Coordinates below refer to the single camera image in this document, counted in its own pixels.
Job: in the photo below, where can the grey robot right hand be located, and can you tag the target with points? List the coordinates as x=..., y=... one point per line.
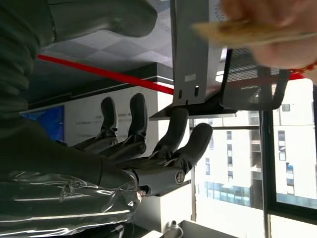
x=74, y=184

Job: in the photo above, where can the black mesh office chair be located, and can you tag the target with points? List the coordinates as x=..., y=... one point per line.
x=252, y=88

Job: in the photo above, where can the grey kiosk stand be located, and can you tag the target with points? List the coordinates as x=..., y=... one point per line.
x=193, y=52

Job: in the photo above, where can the red barrier tape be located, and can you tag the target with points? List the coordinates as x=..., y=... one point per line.
x=106, y=74

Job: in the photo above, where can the small white device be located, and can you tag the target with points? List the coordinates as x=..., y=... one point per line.
x=173, y=227

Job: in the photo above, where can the blue wall screen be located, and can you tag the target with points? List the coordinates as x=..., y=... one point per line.
x=47, y=123

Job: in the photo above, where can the black window frame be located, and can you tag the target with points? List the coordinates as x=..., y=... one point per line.
x=266, y=164

